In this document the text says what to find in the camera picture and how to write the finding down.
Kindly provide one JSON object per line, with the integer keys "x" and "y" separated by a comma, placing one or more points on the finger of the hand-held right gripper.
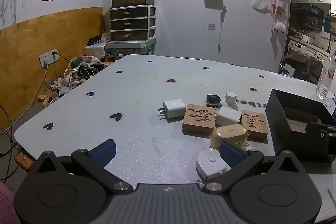
{"x": 317, "y": 142}

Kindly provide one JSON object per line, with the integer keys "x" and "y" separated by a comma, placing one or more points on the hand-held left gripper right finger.
{"x": 231, "y": 153}

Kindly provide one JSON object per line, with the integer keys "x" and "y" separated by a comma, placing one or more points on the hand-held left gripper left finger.
{"x": 105, "y": 153}

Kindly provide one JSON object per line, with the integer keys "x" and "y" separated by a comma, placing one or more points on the beige earbuds case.
{"x": 228, "y": 134}

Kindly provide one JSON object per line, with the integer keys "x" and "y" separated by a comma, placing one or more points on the white tape measure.
{"x": 210, "y": 163}

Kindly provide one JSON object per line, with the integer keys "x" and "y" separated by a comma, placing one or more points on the plain white charger cube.
{"x": 227, "y": 116}

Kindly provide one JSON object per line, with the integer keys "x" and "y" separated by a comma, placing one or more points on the carved wooden block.
{"x": 198, "y": 116}
{"x": 254, "y": 121}

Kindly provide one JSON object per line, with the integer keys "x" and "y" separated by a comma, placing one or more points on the black cardboard box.
{"x": 281, "y": 119}

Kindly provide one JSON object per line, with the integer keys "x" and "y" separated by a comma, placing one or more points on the white charger with small dot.
{"x": 174, "y": 108}

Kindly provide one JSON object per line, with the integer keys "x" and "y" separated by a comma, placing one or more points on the clear plastic water bottle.
{"x": 325, "y": 77}

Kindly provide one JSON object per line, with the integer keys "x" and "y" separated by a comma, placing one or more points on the chair with brown cloth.
{"x": 302, "y": 64}

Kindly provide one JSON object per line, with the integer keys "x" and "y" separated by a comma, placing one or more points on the pile of plush toys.
{"x": 78, "y": 64}

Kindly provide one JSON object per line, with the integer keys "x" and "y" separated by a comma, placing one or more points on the washing machine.
{"x": 296, "y": 47}

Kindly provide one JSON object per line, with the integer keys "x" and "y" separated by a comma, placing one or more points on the white appliance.
{"x": 94, "y": 50}

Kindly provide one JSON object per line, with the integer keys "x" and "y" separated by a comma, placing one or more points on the teal printed cabinet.
{"x": 131, "y": 49}

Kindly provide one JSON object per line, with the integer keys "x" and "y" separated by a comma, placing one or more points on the pink cloth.
{"x": 6, "y": 203}

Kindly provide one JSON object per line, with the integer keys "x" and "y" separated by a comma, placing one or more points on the teal hanging bottle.
{"x": 327, "y": 25}

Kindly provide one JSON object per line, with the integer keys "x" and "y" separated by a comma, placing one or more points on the plush sheep toy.
{"x": 279, "y": 27}

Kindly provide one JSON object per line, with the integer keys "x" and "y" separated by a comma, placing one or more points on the kitchen shelf with bottles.
{"x": 307, "y": 18}

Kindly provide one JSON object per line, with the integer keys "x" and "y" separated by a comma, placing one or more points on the white drawer unit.
{"x": 131, "y": 22}

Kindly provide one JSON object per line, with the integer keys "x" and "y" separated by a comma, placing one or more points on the white hanging plastic bag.
{"x": 260, "y": 5}

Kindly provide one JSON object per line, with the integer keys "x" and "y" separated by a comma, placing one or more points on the white wall power outlet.
{"x": 47, "y": 57}

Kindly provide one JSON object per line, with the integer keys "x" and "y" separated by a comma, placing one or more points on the white wall switch plate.
{"x": 211, "y": 27}

